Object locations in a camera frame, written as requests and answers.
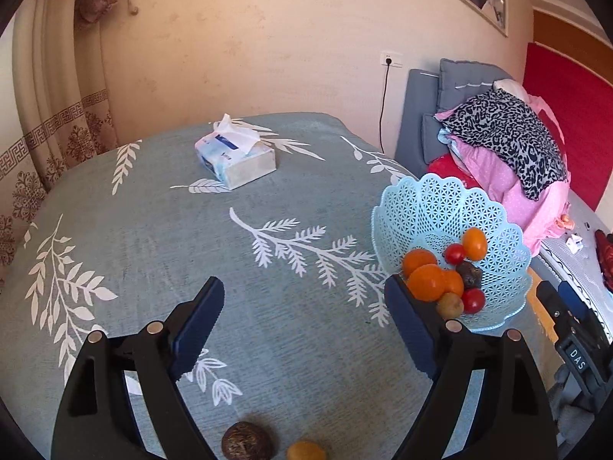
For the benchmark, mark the leopard print cloth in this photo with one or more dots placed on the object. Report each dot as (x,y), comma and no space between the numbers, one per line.
(507,129)

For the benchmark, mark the small grey cushion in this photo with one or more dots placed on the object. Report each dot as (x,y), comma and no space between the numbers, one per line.
(433,139)

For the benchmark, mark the medium orange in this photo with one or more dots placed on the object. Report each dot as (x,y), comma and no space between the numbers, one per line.
(415,259)

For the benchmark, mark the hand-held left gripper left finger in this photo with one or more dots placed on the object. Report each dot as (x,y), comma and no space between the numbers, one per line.
(198,326)

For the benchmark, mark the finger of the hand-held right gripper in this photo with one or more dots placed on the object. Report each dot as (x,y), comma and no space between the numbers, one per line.
(577,299)
(550,304)

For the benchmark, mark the red tomato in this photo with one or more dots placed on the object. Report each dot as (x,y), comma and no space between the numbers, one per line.
(455,253)
(473,300)

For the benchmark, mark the white tissue pack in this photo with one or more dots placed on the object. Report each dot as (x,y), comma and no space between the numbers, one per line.
(239,163)

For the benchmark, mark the yellowish orange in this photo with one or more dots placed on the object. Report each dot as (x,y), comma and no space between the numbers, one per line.
(474,242)

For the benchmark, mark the white pillow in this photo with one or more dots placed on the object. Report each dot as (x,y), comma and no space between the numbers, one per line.
(510,88)

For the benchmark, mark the pile of clothes and pillows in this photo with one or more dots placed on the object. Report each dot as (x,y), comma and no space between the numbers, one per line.
(522,201)

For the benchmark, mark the small orange object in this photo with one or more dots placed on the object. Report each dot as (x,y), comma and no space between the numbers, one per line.
(566,221)

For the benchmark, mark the flat grey cushion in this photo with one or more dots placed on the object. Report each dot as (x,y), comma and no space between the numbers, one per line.
(416,105)

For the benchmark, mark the orange fruit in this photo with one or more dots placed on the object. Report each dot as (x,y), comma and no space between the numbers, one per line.
(306,451)

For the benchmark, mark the small white object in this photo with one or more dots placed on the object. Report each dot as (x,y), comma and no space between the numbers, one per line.
(574,243)

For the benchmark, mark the light blue plastic basket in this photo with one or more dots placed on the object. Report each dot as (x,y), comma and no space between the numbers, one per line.
(431,211)

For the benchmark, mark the small orange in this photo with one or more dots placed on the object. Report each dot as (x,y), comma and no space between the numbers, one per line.
(456,281)

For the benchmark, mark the grey cloth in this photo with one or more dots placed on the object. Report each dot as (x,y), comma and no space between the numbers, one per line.
(577,421)

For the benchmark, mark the small dark brown fruit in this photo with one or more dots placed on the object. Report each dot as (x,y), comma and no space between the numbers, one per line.
(469,274)

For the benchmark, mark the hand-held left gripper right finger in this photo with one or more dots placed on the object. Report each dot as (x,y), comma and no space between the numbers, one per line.
(412,330)

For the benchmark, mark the red headboard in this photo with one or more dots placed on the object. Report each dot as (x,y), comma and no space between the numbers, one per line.
(579,120)

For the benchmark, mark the beige patterned curtain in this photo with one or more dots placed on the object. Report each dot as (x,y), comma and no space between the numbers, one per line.
(48,105)

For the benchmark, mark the large orange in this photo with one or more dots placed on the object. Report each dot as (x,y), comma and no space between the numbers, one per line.
(427,283)

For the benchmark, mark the dark red object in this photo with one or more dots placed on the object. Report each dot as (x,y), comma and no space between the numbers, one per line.
(604,261)

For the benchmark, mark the white wall socket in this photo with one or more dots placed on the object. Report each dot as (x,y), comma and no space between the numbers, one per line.
(391,60)

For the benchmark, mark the grey cushion with white stripe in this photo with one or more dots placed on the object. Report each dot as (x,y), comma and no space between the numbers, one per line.
(471,79)

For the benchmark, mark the large tan kiwi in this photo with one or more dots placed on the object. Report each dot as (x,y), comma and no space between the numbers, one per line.
(449,305)

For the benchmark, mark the red cloth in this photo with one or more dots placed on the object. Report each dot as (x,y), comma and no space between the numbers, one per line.
(443,166)

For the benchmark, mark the large dark brown fruit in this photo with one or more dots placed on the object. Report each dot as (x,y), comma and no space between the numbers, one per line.
(247,442)

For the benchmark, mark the grey leaf-print tablecloth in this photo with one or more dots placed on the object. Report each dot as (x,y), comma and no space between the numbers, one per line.
(143,230)

